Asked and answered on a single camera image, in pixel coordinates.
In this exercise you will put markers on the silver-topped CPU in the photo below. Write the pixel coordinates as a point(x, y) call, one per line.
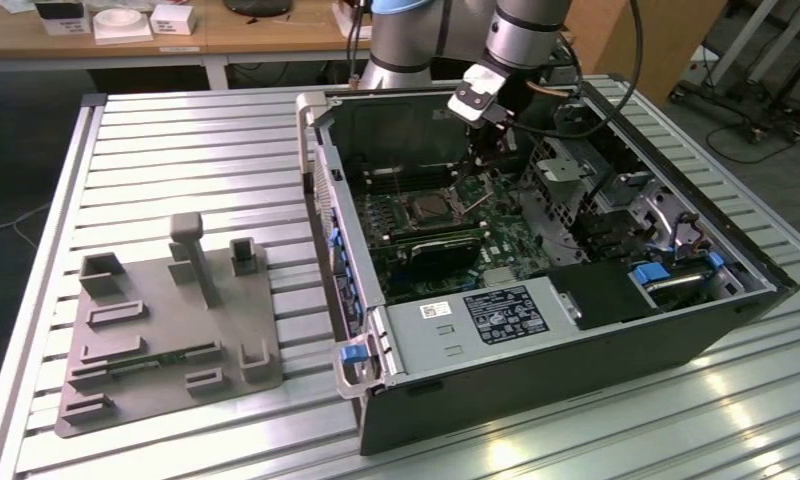
point(434, 206)

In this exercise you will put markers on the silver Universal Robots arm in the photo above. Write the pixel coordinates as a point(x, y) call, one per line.
point(528, 35)

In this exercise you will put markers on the CPU socket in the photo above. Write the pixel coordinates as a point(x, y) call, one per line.
point(410, 212)

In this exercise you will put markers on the silver drive cage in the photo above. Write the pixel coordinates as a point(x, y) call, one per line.
point(561, 172)

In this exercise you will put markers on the green motherboard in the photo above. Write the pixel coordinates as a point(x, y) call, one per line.
point(508, 235)

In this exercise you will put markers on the black graphics card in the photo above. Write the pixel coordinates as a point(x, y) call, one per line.
point(441, 260)

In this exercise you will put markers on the silver chipset heat sink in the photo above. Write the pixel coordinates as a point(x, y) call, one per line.
point(502, 278)

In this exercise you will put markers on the blue card retention clip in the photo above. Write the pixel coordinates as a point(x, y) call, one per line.
point(335, 236)

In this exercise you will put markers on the small white box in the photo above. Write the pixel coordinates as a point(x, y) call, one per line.
point(361, 27)

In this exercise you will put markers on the wooden cabinet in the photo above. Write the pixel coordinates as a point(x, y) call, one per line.
point(668, 45)

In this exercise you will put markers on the black plastic shroud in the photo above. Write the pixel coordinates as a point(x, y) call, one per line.
point(601, 295)

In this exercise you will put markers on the blue disk carrier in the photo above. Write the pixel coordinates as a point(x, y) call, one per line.
point(649, 276)

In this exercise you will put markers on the small blue clip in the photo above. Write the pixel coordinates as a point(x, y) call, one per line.
point(717, 262)

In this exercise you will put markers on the silver power supply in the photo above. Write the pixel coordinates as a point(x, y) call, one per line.
point(441, 345)

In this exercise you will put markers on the black wheeled stand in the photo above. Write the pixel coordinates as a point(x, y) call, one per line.
point(774, 120)

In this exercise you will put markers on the black round object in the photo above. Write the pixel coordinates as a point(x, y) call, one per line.
point(257, 6)

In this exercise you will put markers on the blue release latch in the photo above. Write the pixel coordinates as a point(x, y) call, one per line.
point(354, 355)

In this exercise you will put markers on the black open PC case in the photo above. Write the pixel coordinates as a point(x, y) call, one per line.
point(541, 400)

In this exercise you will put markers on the white labelled box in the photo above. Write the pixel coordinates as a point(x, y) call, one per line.
point(173, 20)

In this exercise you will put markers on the grey parts rack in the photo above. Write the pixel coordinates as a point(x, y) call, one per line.
point(174, 325)

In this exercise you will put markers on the white round holder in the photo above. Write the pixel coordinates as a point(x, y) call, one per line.
point(123, 30)

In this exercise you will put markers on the white box with black top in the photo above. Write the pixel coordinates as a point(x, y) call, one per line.
point(63, 25)

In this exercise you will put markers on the wooden desk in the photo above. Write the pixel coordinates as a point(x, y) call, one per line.
point(27, 42)

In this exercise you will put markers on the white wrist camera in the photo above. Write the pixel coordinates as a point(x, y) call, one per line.
point(477, 92)

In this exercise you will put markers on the white metal frame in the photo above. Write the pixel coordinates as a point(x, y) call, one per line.
point(741, 45)

